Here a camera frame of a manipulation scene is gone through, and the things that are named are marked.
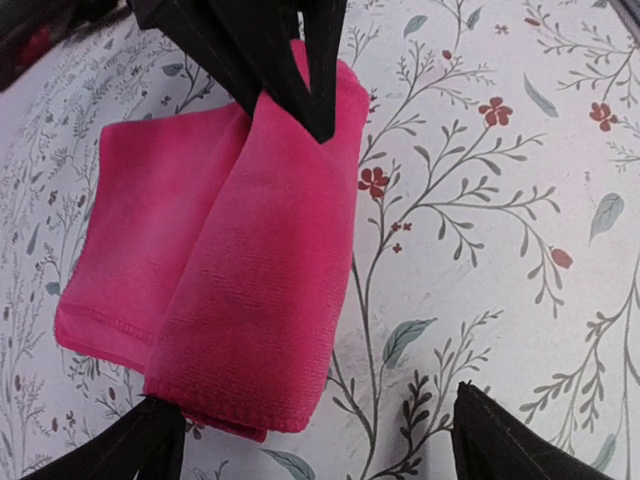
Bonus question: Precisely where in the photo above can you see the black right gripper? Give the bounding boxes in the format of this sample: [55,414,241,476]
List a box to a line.
[1,0,131,90]

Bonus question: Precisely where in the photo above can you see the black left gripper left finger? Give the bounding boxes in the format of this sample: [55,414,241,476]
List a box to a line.
[24,397,186,480]

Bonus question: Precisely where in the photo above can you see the floral tablecloth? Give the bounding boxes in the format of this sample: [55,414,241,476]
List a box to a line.
[1,1,639,479]

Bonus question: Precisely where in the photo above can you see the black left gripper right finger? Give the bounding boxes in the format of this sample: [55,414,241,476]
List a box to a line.
[452,382,607,480]

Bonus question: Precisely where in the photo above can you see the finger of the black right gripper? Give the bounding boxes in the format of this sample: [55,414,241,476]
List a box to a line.
[129,1,300,119]
[259,0,349,146]

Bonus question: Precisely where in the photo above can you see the pink towel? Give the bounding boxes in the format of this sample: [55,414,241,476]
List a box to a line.
[54,63,369,442]

